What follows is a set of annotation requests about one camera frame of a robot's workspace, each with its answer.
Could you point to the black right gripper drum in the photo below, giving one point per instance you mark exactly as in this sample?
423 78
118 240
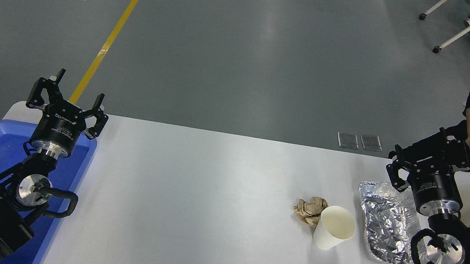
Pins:
434 185

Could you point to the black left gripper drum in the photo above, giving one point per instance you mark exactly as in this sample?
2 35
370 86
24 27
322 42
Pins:
59 127

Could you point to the white paper cup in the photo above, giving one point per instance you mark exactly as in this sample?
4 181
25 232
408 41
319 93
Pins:
334 228

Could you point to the grey floor plate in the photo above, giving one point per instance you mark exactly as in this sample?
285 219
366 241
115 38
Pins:
348 140
371 143

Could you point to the crumpled silver foil tray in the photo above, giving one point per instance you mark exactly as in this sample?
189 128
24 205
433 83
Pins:
384 224

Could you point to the crumpled tan paper ball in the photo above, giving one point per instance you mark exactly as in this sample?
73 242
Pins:
308 208

